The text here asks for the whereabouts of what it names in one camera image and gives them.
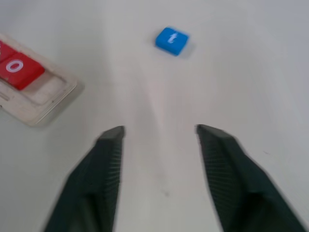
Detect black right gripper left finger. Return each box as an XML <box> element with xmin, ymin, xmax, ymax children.
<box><xmin>43</xmin><ymin>125</ymin><xmax>126</xmax><ymax>232</ymax></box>

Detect red letter b block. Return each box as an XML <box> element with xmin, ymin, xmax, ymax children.
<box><xmin>0</xmin><ymin>40</ymin><xmax>18</xmax><ymax>64</ymax></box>

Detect red letter o block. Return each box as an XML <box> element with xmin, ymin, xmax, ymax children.
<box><xmin>0</xmin><ymin>52</ymin><xmax>46</xmax><ymax>91</ymax></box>

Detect blue letter t block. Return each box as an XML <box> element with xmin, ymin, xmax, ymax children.
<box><xmin>154</xmin><ymin>27</ymin><xmax>190</xmax><ymax>57</ymax></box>

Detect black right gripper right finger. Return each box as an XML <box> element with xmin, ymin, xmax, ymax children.
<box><xmin>196</xmin><ymin>124</ymin><xmax>309</xmax><ymax>232</ymax></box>

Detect white letter tray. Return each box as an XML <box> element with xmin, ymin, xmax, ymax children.
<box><xmin>0</xmin><ymin>32</ymin><xmax>79</xmax><ymax>128</ymax></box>

